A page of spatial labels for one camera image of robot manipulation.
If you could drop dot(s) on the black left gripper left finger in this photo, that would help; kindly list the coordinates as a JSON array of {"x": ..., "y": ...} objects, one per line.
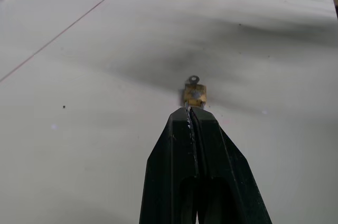
[{"x": 169, "y": 155}]

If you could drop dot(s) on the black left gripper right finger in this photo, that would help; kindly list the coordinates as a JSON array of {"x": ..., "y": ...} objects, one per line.
[{"x": 224, "y": 160}]

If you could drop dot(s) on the small brass padlock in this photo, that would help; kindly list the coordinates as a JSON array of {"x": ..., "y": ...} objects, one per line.
[{"x": 195, "y": 95}]

